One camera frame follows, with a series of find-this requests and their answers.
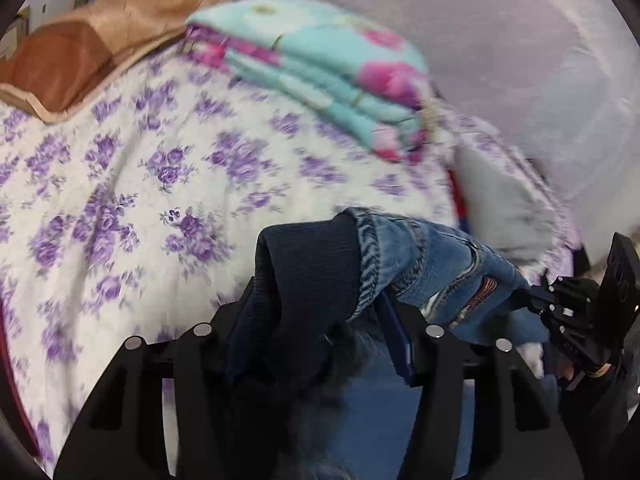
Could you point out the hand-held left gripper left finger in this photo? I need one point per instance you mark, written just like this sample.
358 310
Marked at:
216 327

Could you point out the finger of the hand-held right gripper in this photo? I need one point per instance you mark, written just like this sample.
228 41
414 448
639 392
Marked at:
570 337
537 296

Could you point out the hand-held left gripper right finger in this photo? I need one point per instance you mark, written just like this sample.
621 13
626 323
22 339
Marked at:
396 342

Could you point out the blue denim pants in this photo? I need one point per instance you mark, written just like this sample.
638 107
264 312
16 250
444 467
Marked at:
320 270

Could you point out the grey cloth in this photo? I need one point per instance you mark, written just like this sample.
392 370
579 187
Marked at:
500 205

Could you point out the red cloth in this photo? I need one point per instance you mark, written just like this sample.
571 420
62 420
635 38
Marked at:
457 200

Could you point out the purple floral bed blanket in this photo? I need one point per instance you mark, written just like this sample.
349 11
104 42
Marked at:
150 185

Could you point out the white sheer curtain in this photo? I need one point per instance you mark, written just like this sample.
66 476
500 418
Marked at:
475 35

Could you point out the folded teal floral quilt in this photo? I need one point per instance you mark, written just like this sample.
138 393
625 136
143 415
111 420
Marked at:
310 50

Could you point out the brown satin pillow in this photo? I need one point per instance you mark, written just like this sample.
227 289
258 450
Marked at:
75 55

